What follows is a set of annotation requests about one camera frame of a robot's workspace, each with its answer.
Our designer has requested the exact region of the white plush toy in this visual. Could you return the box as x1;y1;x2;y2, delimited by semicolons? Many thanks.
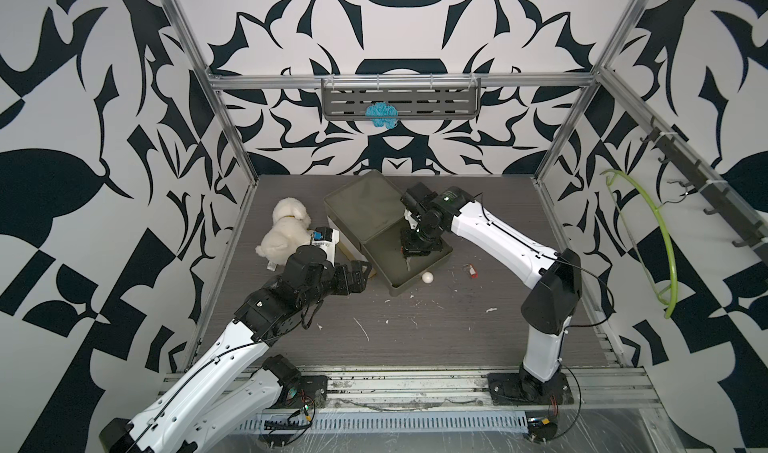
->
255;198;311;271

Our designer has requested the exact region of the grey-yellow mini drawer cabinet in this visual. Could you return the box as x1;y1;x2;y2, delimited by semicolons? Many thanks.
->
324;171;407;289

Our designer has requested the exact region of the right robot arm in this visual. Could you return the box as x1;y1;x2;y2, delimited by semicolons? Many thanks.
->
400;183;583;404

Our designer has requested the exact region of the teal yarn ball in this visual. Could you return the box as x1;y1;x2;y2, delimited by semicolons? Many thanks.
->
365;102;399;130

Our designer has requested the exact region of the grey hook rail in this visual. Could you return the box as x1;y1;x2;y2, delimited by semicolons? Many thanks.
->
640;118;767;262

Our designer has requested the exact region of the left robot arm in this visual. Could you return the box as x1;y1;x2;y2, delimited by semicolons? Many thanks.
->
99;245;372;452

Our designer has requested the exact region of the green cable loop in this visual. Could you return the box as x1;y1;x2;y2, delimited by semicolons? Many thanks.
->
601;168;679;320

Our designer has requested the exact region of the grey wall shelf rack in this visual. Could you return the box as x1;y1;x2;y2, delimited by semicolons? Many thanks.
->
320;77;481;121

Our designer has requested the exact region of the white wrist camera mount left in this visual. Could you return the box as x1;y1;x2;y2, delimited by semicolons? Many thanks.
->
310;227;340;264

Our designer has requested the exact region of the grey top drawer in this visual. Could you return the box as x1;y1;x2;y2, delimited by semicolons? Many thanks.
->
363;222;453;297

